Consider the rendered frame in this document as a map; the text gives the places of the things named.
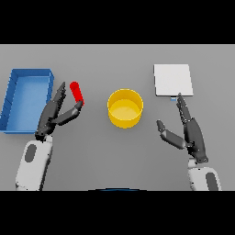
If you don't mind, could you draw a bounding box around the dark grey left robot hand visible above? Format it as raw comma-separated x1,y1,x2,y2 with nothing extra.
34,81,84,142

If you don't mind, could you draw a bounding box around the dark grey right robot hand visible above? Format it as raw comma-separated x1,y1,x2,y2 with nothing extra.
156,93,209,164

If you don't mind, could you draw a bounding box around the red beaker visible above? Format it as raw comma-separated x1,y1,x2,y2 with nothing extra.
69,81,85,106

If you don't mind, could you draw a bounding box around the yellow bowl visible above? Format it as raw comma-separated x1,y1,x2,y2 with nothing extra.
106,88,144,129

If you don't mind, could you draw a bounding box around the pale square measuring scale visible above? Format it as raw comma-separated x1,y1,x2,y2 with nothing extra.
152,63,195,101

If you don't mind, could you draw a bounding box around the blue tray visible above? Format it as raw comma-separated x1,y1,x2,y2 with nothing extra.
0,68,55,135

